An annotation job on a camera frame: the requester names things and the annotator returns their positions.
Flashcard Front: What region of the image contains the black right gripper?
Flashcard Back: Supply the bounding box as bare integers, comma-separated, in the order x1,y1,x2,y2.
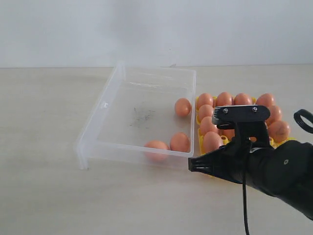
188,122,271,184

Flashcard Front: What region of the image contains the brown egg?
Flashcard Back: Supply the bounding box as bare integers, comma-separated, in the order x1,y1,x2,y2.
170,132,190,152
143,140,170,162
266,105,282,126
221,129,235,140
198,104,214,121
196,93,214,109
234,93,253,105
175,98,191,117
268,120,291,142
216,92,233,107
200,117,218,136
255,93,275,107
203,131,223,153

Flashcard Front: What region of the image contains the yellow plastic egg tray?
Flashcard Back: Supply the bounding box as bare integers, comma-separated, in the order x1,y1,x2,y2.
195,94,296,177

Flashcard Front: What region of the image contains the clear plastic box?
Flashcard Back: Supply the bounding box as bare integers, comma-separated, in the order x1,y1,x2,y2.
75,62,197,170

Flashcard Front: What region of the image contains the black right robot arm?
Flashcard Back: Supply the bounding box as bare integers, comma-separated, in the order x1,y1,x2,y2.
188,122,313,219

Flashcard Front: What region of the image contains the black camera cable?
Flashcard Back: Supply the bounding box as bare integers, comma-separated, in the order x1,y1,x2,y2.
241,109,313,235

